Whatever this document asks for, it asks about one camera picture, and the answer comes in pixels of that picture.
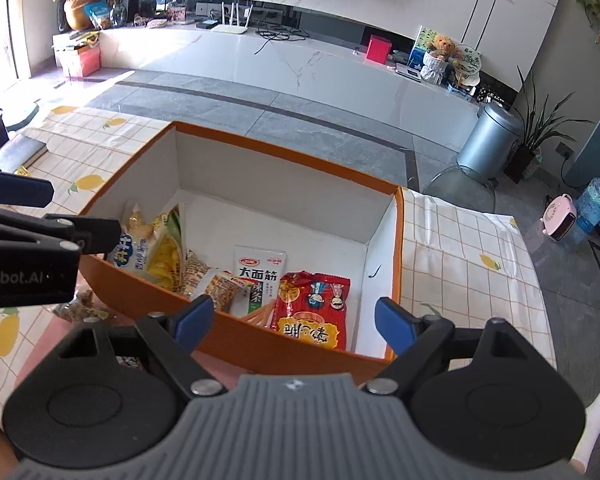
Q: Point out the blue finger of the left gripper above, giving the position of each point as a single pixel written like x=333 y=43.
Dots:
x=25 y=191

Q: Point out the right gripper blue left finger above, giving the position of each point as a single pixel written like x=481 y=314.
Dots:
x=171 y=340

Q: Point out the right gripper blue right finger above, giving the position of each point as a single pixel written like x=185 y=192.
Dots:
x=419 y=346

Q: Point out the clear brown snack pouch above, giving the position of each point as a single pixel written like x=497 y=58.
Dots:
x=80 y=308

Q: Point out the yellow chips bag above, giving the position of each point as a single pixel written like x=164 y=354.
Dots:
x=152 y=249

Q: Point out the red chips bag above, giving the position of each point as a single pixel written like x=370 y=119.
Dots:
x=312 y=308

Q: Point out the white spicy strip packet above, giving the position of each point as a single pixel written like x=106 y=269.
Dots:
x=261 y=270

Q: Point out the dark book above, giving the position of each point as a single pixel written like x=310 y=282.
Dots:
x=20 y=152

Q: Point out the lemon pattern tablecloth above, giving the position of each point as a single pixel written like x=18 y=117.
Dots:
x=458 y=263

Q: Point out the orange cardboard box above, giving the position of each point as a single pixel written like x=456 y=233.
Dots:
x=324 y=217

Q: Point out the pink storage box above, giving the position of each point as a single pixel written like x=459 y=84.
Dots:
x=80 y=62

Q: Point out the clear glass chair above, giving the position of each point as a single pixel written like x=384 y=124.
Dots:
x=464 y=188

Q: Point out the pink small heater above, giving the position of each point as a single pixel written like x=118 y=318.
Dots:
x=559 y=217

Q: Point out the orange round vase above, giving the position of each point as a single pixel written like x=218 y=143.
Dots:
x=76 y=15

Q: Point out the silver trash can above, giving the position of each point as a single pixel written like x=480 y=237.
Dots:
x=488 y=146

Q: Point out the blue water jug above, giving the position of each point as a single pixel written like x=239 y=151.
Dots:
x=588 y=207

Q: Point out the green potted plant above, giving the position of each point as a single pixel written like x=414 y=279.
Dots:
x=540 y=122

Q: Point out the white tv console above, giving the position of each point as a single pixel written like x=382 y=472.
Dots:
x=310 y=69

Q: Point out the white wifi router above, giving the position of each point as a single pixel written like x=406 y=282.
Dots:
x=235 y=21

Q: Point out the brown teddy bear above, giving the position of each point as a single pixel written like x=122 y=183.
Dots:
x=442 y=47

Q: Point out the pink red box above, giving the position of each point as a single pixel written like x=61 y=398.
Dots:
x=378 y=49

